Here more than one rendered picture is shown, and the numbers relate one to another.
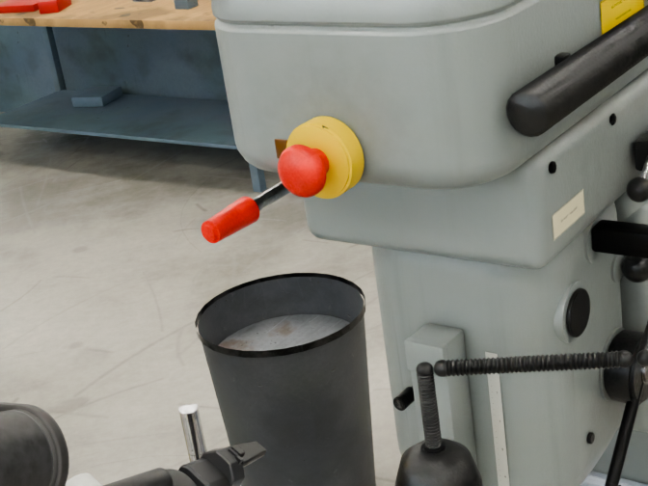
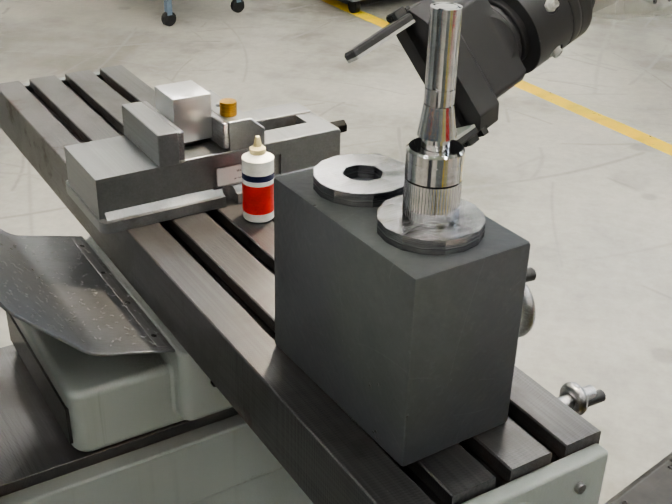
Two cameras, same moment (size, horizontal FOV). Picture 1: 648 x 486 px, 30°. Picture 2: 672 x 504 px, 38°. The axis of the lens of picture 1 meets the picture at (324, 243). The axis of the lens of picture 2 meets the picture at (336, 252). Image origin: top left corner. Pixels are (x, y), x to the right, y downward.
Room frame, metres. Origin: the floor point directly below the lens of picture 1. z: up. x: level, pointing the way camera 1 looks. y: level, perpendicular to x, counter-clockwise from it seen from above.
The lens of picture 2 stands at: (2.05, 0.37, 1.48)
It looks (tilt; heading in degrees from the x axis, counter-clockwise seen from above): 29 degrees down; 199
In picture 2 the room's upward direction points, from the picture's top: 1 degrees clockwise
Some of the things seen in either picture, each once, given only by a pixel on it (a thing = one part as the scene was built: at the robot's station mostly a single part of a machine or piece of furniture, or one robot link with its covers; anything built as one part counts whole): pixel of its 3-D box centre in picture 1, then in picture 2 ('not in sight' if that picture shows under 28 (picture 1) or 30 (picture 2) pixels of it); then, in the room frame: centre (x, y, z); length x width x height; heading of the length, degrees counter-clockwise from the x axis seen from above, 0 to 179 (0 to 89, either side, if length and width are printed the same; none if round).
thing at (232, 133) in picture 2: not in sight; (223, 118); (0.95, -0.18, 1.01); 0.12 x 0.06 x 0.04; 51
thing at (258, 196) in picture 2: not in sight; (258, 177); (1.03, -0.09, 0.98); 0.04 x 0.04 x 0.11
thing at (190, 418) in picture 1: (196, 445); (440, 78); (1.34, 0.20, 1.24); 0.03 x 0.03 x 0.11
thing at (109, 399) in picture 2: not in sight; (217, 305); (1.04, -0.15, 0.78); 0.50 x 0.35 x 0.12; 142
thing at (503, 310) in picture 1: (501, 354); not in sight; (1.04, -0.16, 1.47); 0.21 x 0.19 x 0.32; 52
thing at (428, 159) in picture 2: not in sight; (435, 151); (1.34, 0.20, 1.18); 0.05 x 0.05 x 0.01
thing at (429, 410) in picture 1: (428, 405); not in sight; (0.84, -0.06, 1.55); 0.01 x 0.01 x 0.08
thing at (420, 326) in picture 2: not in sight; (390, 292); (1.31, 0.16, 1.02); 0.22 x 0.12 x 0.20; 53
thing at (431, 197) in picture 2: not in sight; (432, 186); (1.34, 0.20, 1.15); 0.05 x 0.05 x 0.05
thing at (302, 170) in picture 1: (306, 168); not in sight; (0.84, 0.00, 1.76); 0.04 x 0.03 x 0.04; 52
